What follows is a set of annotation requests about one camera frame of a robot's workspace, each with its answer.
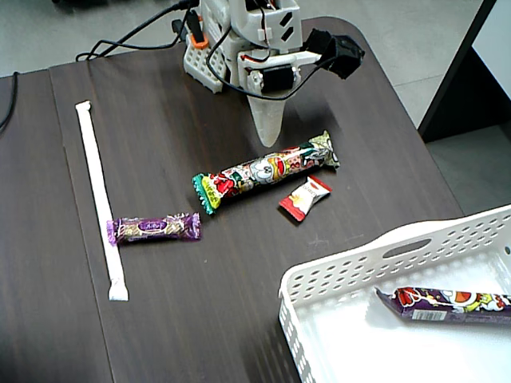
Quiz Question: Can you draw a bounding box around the black framed cabinet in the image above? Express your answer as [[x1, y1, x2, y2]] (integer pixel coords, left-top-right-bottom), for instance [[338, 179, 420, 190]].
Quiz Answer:
[[417, 0, 511, 144]]

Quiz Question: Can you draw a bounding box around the white perforated plastic tray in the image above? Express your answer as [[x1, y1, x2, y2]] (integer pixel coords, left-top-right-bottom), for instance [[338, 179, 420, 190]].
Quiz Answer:
[[278, 203, 511, 383]]

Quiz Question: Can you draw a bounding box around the thin black cable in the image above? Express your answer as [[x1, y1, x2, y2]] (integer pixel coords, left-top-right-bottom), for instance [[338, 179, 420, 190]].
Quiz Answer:
[[0, 71, 20, 136]]

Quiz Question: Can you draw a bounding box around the white paper wrapped straw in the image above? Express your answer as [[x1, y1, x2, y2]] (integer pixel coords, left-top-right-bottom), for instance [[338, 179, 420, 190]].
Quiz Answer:
[[74, 101, 129, 302]]

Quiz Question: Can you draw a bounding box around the black plug cable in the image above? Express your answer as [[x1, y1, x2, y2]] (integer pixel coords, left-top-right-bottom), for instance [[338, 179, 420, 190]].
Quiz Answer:
[[75, 0, 200, 62]]

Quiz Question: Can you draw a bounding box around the black wrapped wrist camera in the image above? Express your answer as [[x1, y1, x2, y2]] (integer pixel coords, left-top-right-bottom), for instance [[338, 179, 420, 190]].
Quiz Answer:
[[305, 28, 366, 80]]

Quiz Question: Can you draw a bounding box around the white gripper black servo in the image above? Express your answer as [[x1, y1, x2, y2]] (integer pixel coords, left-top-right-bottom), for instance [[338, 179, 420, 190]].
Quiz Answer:
[[237, 49, 323, 148]]

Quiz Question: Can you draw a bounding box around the long purple cartoon snack stick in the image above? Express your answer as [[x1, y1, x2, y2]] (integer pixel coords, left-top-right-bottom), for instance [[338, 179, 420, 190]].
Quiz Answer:
[[374, 286, 511, 325]]

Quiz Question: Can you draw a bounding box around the purple wrapped chocolate bar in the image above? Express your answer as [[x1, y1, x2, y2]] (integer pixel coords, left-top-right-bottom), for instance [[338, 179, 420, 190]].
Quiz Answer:
[[105, 211, 202, 247]]

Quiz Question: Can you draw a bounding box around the orange black clamp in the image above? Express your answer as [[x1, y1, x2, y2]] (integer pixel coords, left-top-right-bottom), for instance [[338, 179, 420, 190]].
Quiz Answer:
[[172, 10, 211, 49]]

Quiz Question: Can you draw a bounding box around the small red white candy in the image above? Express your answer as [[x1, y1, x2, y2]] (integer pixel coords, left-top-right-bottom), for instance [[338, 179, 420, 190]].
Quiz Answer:
[[278, 174, 333, 223]]

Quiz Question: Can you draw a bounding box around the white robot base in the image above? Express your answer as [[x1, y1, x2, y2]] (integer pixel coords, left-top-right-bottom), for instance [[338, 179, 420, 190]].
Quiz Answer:
[[183, 7, 236, 95]]

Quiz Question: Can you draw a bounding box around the long green cartoon snack stick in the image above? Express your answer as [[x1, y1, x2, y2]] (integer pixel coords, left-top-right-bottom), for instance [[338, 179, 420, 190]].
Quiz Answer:
[[191, 130, 341, 216]]

